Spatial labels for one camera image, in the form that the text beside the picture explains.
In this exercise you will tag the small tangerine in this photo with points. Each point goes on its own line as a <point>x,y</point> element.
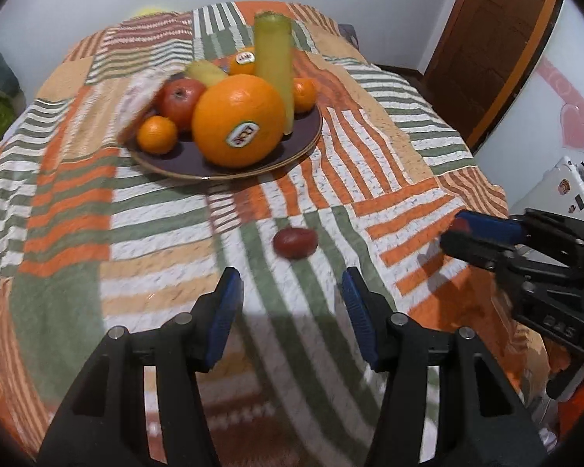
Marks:
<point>156,135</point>
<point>305,96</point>

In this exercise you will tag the pink wall sticker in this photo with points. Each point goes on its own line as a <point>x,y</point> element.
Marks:
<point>572,121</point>

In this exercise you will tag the white appliance with stickers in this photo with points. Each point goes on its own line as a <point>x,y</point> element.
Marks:
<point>550,194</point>

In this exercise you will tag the brown wooden door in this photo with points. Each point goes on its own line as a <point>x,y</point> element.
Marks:
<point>491,44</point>

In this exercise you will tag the red date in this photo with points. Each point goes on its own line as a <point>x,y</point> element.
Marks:
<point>460,225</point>
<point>295,243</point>

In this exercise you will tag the large orange with sticker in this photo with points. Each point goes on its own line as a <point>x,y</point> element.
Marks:
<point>241,63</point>
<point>236,112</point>

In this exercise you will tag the striped patchwork blanket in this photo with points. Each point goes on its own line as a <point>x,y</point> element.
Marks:
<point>126,233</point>

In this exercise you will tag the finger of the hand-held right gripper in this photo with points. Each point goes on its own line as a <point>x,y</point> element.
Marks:
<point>494,227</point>
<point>467,247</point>

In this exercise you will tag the red apple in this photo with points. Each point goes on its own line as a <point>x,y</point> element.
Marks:
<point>180,99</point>

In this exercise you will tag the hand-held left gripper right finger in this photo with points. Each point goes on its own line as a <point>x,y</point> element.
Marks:
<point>362,321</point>

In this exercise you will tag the dark purple plate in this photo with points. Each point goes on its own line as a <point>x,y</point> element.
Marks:
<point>185,164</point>

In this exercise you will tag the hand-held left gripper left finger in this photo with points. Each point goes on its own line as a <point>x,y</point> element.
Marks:
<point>221,321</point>

